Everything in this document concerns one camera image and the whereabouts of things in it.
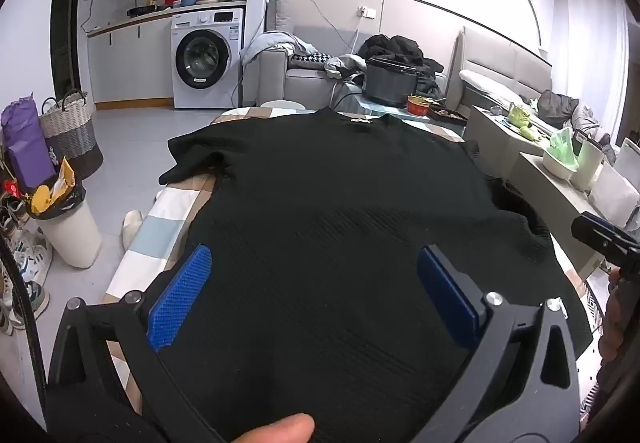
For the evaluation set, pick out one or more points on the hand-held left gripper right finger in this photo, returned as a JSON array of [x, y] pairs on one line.
[[445, 293]]

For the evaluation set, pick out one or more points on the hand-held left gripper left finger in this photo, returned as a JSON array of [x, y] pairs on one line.
[[180, 298]]

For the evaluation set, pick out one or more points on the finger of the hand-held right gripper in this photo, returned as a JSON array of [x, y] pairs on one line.
[[595, 229]]

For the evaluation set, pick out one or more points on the black knit sweater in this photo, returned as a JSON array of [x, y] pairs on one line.
[[325, 203]]

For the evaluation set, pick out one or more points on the dark grey clothes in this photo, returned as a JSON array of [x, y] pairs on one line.
[[557, 105]]

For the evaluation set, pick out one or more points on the pile of dark clothes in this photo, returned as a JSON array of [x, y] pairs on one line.
[[395, 45]]

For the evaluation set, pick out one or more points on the person's right hand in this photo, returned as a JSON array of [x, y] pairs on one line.
[[611, 323]]

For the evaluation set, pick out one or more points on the person's left hand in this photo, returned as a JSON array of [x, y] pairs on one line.
[[275, 430]]

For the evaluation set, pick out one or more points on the grey side table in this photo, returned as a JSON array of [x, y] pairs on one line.
[[492, 138], [545, 193]]

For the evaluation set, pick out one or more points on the brown blue checkered tablecloth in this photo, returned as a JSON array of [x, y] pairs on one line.
[[165, 218]]

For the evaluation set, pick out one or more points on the white slipper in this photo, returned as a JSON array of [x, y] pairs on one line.
[[131, 225]]

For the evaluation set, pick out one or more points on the green plastic bag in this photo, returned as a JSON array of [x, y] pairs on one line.
[[562, 140]]

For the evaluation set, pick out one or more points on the white trash bin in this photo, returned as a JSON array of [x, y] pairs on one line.
[[70, 233]]

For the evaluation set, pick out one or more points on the green toy figure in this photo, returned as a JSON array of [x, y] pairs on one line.
[[520, 115]]

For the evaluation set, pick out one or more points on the pile of sneakers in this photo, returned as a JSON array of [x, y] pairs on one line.
[[27, 268]]

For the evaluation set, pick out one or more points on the yellow snack packet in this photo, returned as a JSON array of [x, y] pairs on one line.
[[62, 185]]

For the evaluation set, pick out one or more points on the grey upholstered bed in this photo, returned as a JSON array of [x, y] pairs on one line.
[[500, 95]]

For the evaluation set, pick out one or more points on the black food tray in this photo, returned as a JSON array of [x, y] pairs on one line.
[[450, 115]]

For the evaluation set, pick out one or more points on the red noodle bowl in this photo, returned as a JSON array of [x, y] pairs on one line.
[[417, 108]]

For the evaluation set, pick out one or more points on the woven laundry basket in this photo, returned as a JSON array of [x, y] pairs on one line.
[[70, 133]]

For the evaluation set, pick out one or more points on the white round stool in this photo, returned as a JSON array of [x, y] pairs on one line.
[[280, 104]]

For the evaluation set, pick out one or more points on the purple bag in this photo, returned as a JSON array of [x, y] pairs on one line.
[[25, 143]]

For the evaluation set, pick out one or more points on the white washing machine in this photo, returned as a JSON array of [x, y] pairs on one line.
[[207, 58]]

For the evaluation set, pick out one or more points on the kitchen counter with cabinets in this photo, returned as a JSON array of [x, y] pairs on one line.
[[135, 58]]

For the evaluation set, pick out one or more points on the grey garment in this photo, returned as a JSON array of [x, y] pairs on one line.
[[345, 65]]

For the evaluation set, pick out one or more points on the grey sofa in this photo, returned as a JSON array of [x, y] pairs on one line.
[[305, 80]]

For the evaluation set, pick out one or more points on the light blue cloth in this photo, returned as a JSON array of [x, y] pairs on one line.
[[270, 43]]

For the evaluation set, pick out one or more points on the houndstooth cushion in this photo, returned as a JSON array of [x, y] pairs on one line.
[[310, 58]]

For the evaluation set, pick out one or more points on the dark glass door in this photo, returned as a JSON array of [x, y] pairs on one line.
[[67, 23]]

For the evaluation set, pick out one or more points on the white wall socket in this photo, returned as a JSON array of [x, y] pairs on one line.
[[367, 12]]

